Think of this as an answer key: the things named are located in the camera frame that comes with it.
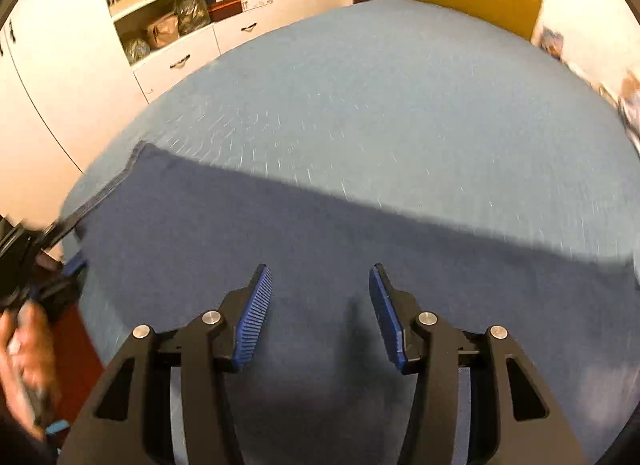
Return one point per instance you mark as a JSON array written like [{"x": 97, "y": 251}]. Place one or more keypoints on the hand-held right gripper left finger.
[{"x": 255, "y": 315}]

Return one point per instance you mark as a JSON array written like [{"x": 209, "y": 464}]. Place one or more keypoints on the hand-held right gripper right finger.
[{"x": 385, "y": 315}]

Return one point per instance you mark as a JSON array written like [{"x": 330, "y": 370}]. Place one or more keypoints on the person's left hand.
[{"x": 30, "y": 365}]

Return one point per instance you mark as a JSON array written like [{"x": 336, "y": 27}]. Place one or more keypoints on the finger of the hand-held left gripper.
[
  {"x": 65, "y": 277},
  {"x": 67, "y": 232}
]

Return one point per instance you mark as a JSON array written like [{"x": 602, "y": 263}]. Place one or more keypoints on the blue denim pants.
[{"x": 250, "y": 225}]

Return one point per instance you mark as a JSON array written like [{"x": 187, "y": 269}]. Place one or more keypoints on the bed with blue quilted cover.
[{"x": 375, "y": 95}]

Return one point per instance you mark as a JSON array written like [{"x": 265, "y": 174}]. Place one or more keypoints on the greenish crinkled plastic bag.
[
  {"x": 136, "y": 48},
  {"x": 192, "y": 12}
]

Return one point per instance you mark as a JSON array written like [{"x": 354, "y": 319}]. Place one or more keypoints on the brown paper bag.
[{"x": 162, "y": 30}]

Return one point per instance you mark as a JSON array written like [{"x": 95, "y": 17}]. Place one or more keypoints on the brown wooden box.
[{"x": 227, "y": 10}]

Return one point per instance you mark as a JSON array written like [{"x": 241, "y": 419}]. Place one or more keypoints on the white wall cabinet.
[{"x": 65, "y": 70}]

